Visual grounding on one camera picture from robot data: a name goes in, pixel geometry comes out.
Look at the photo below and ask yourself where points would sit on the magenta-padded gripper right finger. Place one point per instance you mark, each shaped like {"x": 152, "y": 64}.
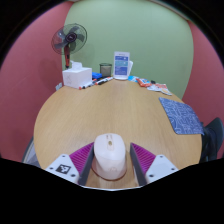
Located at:
{"x": 145, "y": 159}

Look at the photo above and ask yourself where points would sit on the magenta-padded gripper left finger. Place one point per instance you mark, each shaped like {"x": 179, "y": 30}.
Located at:
{"x": 80, "y": 159}

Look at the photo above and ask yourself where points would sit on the pale pink computer mouse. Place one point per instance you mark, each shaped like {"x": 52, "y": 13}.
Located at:
{"x": 110, "y": 156}

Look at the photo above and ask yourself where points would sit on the blue patterned mouse pad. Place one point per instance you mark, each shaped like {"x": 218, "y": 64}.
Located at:
{"x": 181, "y": 116}

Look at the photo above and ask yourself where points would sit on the black office chair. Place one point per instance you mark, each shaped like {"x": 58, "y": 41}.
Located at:
{"x": 215, "y": 138}

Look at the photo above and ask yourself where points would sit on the large orange white snack packet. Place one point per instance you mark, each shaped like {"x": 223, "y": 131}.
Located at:
{"x": 163, "y": 88}

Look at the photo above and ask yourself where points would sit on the red-capped whiteboard marker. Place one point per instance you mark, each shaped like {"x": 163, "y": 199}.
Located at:
{"x": 87, "y": 84}

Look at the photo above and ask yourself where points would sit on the small black round object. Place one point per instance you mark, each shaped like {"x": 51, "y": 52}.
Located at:
{"x": 153, "y": 81}

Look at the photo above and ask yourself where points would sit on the white tissue box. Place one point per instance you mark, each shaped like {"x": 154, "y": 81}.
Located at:
{"x": 76, "y": 78}

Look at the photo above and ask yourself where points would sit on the blue snack packet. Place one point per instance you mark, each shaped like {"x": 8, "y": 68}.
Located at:
{"x": 133, "y": 78}

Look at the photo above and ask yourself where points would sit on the black whiteboard marker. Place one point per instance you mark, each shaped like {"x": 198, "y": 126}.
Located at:
{"x": 104, "y": 80}

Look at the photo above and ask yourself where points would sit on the small blue box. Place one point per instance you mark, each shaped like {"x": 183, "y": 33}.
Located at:
{"x": 96, "y": 75}

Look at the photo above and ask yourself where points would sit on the white curved chair back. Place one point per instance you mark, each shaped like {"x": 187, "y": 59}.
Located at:
{"x": 131, "y": 68}

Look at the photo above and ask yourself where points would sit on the dark mesh pen cup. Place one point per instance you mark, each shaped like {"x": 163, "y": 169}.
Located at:
{"x": 105, "y": 70}

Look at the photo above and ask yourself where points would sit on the acrylic sign stand blue card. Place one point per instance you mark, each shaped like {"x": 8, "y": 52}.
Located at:
{"x": 121, "y": 65}

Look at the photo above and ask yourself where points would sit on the standing fan with red pole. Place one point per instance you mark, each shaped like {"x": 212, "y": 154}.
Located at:
{"x": 68, "y": 37}

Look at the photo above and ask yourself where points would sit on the white wall outlet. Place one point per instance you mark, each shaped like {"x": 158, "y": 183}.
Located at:
{"x": 59, "y": 86}

